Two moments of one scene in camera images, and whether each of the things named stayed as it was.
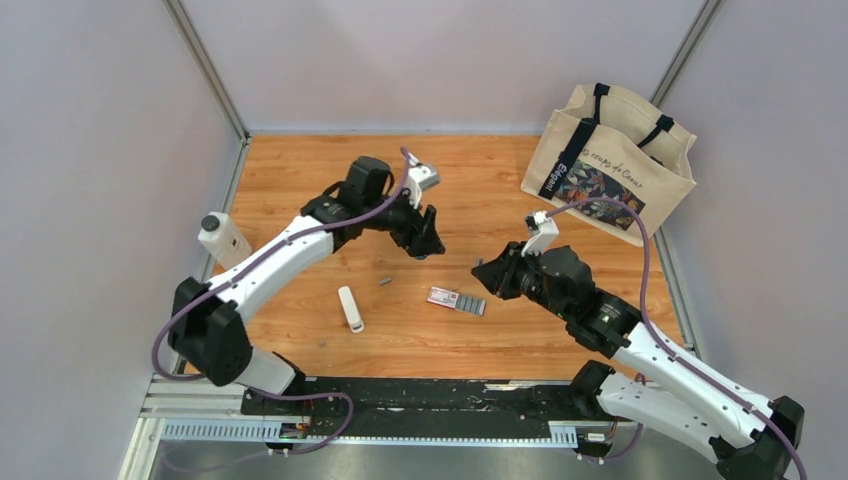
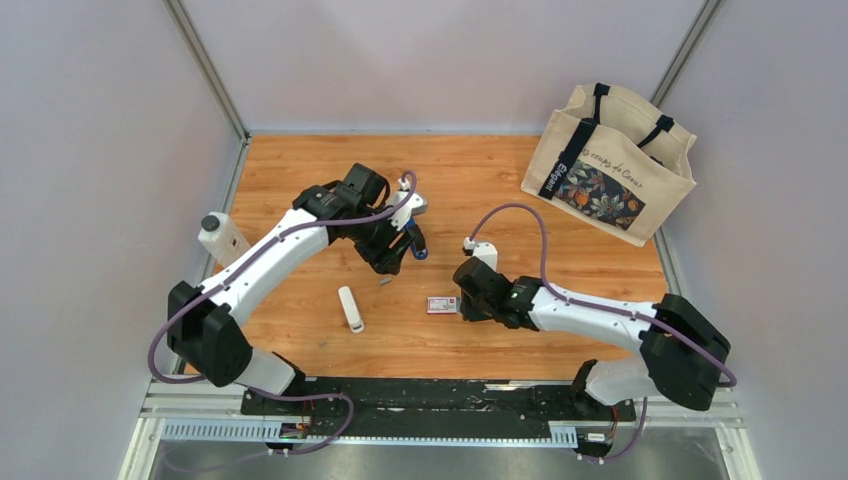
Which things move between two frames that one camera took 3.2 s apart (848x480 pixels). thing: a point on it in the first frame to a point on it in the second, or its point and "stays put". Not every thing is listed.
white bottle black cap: (223, 241) stays put
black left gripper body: (399, 219) to (373, 241)
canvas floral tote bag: (611, 142) stays put
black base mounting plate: (426, 407) stays put
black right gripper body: (530, 285) to (476, 311)
